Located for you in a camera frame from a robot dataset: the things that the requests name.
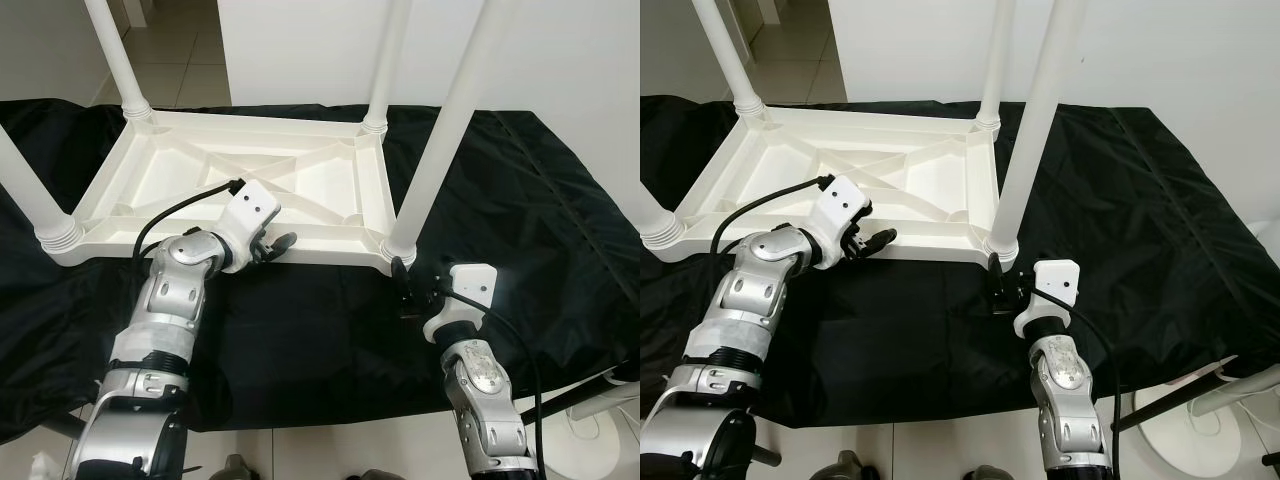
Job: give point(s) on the black metal table leg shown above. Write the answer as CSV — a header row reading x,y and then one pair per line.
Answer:
x,y
1170,398
62,424
570,398
765,455

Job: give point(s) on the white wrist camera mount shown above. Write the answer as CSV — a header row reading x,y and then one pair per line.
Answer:
x,y
1055,282
470,285
250,212
842,208

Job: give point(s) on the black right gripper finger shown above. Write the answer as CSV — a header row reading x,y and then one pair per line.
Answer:
x,y
402,276
997,272

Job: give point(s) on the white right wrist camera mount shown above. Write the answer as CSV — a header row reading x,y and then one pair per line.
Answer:
x,y
1055,282
470,285

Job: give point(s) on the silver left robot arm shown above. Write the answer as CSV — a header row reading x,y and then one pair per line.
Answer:
x,y
745,290
165,300

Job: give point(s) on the grey robot left leg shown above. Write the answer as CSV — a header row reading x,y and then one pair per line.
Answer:
x,y
848,466
235,468

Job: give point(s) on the black fabric table cover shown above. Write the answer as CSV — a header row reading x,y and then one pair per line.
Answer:
x,y
1170,200
560,220

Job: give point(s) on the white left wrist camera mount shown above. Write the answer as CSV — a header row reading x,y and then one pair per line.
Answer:
x,y
842,208
250,212

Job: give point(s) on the white plastic children table top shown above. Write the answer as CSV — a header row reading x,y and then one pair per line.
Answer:
x,y
930,175
320,180

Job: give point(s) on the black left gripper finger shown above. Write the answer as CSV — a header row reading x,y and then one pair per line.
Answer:
x,y
282,243
880,238

